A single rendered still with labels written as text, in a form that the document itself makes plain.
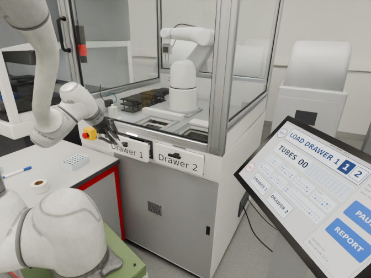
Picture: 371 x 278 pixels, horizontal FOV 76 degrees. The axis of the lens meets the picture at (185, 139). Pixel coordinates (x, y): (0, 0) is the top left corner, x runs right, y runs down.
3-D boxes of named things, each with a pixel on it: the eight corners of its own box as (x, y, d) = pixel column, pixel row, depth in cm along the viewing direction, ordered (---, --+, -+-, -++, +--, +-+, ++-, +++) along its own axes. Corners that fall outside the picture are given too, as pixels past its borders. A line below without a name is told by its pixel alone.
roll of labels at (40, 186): (40, 195, 112) (37, 188, 110) (28, 192, 114) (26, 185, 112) (52, 187, 118) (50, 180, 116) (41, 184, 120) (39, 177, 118)
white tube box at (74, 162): (73, 171, 131) (72, 165, 130) (61, 167, 134) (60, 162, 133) (89, 161, 142) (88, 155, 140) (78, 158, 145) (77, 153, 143)
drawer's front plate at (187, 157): (201, 176, 119) (202, 156, 115) (154, 161, 132) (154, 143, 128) (203, 174, 121) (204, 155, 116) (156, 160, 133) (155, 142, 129)
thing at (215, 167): (219, 182, 117) (222, 156, 112) (79, 138, 162) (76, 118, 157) (263, 126, 194) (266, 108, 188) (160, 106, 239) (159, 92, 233)
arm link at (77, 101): (90, 99, 111) (69, 119, 107) (69, 74, 99) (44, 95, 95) (104, 106, 106) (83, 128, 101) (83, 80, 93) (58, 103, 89)
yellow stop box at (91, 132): (91, 141, 149) (89, 131, 146) (83, 139, 152) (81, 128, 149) (97, 138, 153) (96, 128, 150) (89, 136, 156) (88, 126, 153)
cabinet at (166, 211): (210, 291, 149) (221, 183, 117) (95, 228, 194) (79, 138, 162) (251, 205, 225) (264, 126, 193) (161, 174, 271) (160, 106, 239)
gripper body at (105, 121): (96, 127, 108) (107, 139, 115) (107, 113, 111) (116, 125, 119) (85, 124, 111) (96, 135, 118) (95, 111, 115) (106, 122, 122)
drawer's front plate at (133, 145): (147, 162, 130) (146, 144, 126) (109, 150, 143) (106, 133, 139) (149, 161, 132) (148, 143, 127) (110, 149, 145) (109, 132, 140)
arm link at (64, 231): (105, 273, 66) (90, 215, 56) (33, 285, 63) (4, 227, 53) (110, 227, 80) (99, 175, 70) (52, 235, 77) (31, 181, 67)
